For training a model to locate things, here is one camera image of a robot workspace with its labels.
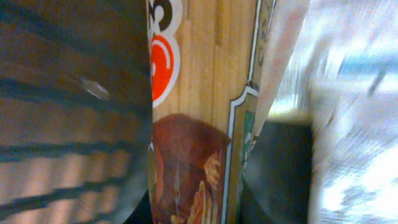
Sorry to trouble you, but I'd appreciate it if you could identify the orange spaghetti pasta packet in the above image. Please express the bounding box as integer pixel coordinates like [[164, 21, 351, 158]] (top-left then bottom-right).
[[146, 0, 310, 223]]

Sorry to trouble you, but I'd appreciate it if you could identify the grey plastic mesh basket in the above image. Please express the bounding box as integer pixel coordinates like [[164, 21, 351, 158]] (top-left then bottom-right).
[[1, 0, 152, 223]]

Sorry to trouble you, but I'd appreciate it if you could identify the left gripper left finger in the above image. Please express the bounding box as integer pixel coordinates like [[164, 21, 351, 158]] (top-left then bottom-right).
[[123, 190, 153, 224]]

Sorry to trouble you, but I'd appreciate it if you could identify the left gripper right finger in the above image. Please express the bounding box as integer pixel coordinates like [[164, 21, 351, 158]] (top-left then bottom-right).
[[240, 122, 313, 224]]

